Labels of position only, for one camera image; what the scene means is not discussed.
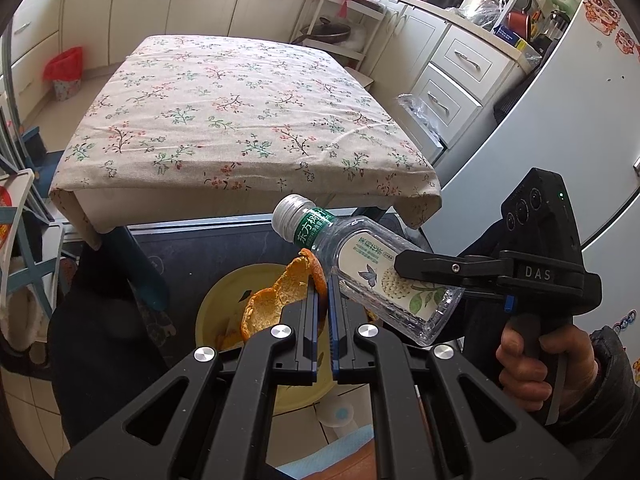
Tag black wok with lid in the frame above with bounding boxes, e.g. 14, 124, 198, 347
291, 16, 352, 46

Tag white tall cabinet doors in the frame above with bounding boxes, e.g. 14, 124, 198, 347
60, 0, 331, 68

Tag person's right hand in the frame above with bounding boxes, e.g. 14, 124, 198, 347
496, 324, 599, 414

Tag white storage trolley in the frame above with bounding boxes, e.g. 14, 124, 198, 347
300, 0, 386, 73

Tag person's right forearm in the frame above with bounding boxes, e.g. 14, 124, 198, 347
565, 325, 640, 466

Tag floral tablecloth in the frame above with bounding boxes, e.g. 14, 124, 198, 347
49, 35, 443, 251

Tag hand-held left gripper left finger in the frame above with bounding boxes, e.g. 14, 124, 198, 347
54, 287, 326, 480

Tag red waste bin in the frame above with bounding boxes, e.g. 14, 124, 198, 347
42, 46, 84, 102

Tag light blue cloth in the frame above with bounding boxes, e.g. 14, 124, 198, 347
275, 422, 376, 480

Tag white round container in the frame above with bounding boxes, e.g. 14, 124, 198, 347
315, 392, 358, 441

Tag white counter cabinet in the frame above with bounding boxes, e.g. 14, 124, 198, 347
0, 0, 68, 126

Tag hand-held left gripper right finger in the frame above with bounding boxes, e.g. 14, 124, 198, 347
327, 287, 583, 480

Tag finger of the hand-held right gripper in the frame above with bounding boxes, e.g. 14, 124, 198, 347
394, 250, 503, 293

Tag white kettle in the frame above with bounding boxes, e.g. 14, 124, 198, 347
457, 0, 503, 21

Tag black glass panel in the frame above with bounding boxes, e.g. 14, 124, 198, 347
127, 212, 401, 311

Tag white and blue chair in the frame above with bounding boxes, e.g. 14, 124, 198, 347
0, 167, 66, 356

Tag white drawer cabinet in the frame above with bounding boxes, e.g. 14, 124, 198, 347
372, 0, 531, 166

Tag grey sliding door frame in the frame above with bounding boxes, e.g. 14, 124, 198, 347
0, 30, 51, 221

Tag orange peel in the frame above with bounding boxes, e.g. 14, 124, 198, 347
216, 249, 329, 352

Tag red lion sticker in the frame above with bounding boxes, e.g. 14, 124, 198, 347
582, 0, 623, 36
615, 30, 640, 58

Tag teal table leg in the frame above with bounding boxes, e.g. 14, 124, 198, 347
117, 225, 171, 313

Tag yellow round bin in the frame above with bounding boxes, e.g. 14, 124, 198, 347
195, 262, 381, 416

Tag dark cloth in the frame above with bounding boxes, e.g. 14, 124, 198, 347
47, 245, 168, 448

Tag clear plastic bottle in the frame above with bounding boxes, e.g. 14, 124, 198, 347
271, 194, 466, 347

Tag white fridge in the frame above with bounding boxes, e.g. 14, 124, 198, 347
435, 0, 640, 271

